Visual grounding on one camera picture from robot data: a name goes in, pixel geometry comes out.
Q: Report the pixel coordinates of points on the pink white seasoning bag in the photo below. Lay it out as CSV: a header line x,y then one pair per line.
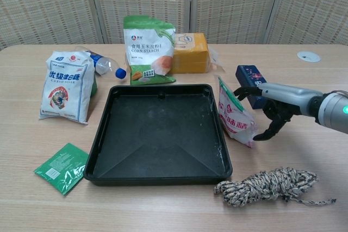
x,y
233,118

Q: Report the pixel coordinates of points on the dark blue rectangular box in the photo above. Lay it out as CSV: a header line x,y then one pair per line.
x,y
248,74

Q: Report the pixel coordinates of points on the black square plastic tray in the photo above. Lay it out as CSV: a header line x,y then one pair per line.
x,y
160,137

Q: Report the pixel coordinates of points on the clear bottle with blue cap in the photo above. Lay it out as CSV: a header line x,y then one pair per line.
x,y
104,65

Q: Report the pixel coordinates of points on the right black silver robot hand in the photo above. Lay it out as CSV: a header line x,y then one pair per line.
x,y
291,97

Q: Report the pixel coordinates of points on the white round table grommet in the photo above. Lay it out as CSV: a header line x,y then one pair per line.
x,y
308,56

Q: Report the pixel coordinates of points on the woven folding screen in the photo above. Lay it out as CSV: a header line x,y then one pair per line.
x,y
54,6

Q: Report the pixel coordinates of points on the white sugar bag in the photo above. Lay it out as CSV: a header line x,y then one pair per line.
x,y
66,88

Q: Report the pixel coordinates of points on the green flat sachet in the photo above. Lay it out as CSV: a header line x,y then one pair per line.
x,y
61,168

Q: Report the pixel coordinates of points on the yellow tissue pack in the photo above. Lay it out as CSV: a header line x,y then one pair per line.
x,y
191,55

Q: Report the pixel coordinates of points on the green white corn starch bag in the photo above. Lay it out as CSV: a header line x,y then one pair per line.
x,y
146,52

